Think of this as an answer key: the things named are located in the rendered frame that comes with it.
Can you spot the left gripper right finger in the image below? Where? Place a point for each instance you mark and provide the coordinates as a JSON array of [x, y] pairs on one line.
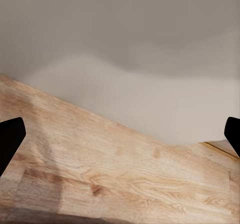
[[232, 133]]

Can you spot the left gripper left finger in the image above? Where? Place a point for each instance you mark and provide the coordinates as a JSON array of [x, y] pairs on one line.
[[12, 134]]

